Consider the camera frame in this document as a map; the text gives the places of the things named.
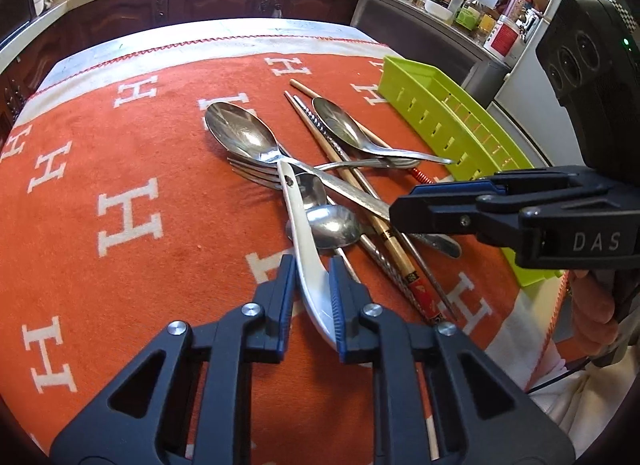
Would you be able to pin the steel fork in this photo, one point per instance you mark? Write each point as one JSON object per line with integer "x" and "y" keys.
{"x": 252, "y": 172}

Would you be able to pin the red label white container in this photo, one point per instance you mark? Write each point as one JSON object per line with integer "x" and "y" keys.
{"x": 502, "y": 37}

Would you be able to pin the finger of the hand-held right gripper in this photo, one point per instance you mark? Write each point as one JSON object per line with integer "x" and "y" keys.
{"x": 450, "y": 188}
{"x": 440, "y": 217}

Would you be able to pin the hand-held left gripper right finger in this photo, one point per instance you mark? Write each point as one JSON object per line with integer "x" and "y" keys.
{"x": 337, "y": 305}

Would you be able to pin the orange printed blanket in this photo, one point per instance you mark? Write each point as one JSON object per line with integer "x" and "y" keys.
{"x": 150, "y": 145}

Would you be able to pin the white plastic bottle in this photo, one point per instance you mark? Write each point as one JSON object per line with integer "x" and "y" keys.
{"x": 457, "y": 0}

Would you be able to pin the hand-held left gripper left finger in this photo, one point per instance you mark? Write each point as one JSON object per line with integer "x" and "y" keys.
{"x": 287, "y": 295}

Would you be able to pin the large steel spoon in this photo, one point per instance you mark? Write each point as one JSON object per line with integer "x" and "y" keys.
{"x": 240, "y": 130}

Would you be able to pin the white bowl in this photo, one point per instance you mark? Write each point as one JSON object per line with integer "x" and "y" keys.
{"x": 436, "y": 9}

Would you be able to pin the person's right hand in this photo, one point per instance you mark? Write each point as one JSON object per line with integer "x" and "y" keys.
{"x": 592, "y": 310}

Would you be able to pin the red striped chopstick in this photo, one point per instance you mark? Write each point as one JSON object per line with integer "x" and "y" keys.
{"x": 422, "y": 176}

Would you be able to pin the grey steel cabinet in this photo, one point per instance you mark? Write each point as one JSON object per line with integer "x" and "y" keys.
{"x": 410, "y": 35}

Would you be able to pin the round bowl steel spoon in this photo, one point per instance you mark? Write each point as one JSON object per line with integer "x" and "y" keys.
{"x": 340, "y": 122}

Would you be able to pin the green label oil bottle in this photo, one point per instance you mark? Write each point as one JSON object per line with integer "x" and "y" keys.
{"x": 469, "y": 17}

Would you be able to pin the white ceramic spoon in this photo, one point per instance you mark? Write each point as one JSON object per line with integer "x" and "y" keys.
{"x": 310, "y": 265}

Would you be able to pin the green plastic utensil tray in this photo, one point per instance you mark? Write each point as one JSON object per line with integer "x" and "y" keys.
{"x": 417, "y": 95}

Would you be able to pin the tan chopstick red decorated end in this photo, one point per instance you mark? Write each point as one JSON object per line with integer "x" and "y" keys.
{"x": 395, "y": 245}

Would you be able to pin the pale blue table cover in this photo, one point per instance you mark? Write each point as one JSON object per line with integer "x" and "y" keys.
{"x": 200, "y": 30}

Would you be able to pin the white clothing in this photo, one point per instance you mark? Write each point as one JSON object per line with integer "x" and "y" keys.
{"x": 580, "y": 405}

